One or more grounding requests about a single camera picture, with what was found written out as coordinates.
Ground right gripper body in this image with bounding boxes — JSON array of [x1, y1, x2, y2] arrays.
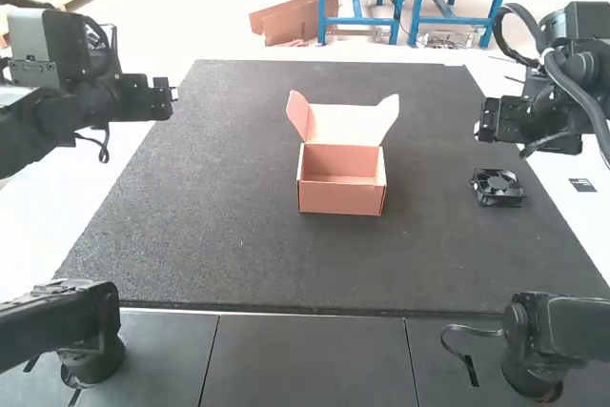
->
[[475, 87, 585, 155]]

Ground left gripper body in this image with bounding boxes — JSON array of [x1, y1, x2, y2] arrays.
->
[[90, 71, 180, 124]]

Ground cardboard box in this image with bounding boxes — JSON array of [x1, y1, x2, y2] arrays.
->
[[285, 90, 400, 217]]

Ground black square fan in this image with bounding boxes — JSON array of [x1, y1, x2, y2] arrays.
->
[[468, 167, 528, 208]]

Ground black label sticker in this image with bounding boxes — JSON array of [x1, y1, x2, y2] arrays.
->
[[568, 177, 599, 194]]

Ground black mat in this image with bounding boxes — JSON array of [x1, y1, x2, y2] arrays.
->
[[54, 59, 610, 317]]

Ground brown cardboard sheets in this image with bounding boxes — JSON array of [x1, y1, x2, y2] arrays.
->
[[248, 0, 341, 48]]

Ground dark base panel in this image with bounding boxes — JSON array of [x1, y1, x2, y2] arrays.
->
[[0, 309, 220, 407], [404, 315, 610, 407]]

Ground black cable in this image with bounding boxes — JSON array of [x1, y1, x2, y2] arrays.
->
[[73, 128, 112, 165], [439, 323, 507, 373], [493, 2, 610, 141]]

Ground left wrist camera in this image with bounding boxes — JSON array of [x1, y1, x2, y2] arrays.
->
[[7, 9, 87, 92]]

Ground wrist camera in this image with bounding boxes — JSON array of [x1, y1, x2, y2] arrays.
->
[[538, 0, 610, 42], [7, 9, 87, 92]]

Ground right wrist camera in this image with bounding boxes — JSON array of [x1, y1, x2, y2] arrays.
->
[[538, 0, 610, 42]]

